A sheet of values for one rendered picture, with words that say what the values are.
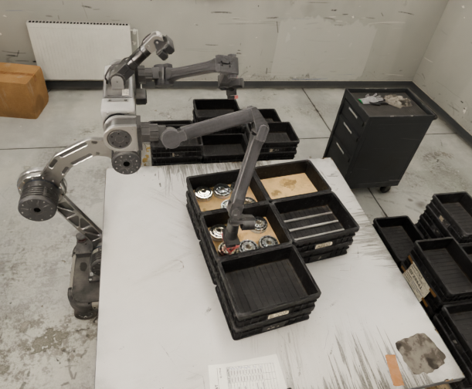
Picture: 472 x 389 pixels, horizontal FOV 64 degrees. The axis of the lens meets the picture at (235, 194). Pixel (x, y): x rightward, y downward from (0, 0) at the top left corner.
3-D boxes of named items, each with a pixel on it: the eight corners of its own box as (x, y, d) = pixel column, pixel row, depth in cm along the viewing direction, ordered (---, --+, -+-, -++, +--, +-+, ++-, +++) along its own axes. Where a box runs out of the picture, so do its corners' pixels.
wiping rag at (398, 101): (388, 109, 312) (390, 105, 310) (376, 95, 327) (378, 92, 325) (419, 108, 318) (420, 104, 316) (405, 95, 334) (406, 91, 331)
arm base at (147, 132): (138, 139, 160) (136, 114, 152) (157, 138, 162) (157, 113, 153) (138, 151, 154) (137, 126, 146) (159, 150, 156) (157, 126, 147)
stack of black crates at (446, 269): (456, 326, 254) (494, 288, 223) (416, 332, 247) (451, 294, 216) (423, 275, 282) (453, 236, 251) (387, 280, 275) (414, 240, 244)
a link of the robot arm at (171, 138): (257, 100, 165) (264, 102, 156) (264, 130, 170) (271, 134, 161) (157, 129, 159) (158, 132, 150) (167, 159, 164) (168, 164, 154)
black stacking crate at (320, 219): (289, 257, 196) (293, 243, 188) (266, 216, 216) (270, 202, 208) (353, 242, 208) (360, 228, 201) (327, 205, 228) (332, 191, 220)
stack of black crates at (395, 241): (422, 275, 282) (437, 256, 266) (386, 279, 275) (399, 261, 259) (395, 234, 309) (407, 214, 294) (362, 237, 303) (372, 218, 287)
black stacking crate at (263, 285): (235, 331, 164) (238, 318, 156) (215, 275, 183) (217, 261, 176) (315, 308, 176) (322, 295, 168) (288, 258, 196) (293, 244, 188)
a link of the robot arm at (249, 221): (228, 202, 176) (232, 208, 168) (252, 201, 178) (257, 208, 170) (227, 226, 179) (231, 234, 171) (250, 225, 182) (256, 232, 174)
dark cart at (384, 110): (335, 200, 354) (368, 116, 292) (318, 169, 385) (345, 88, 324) (392, 195, 367) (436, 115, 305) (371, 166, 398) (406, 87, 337)
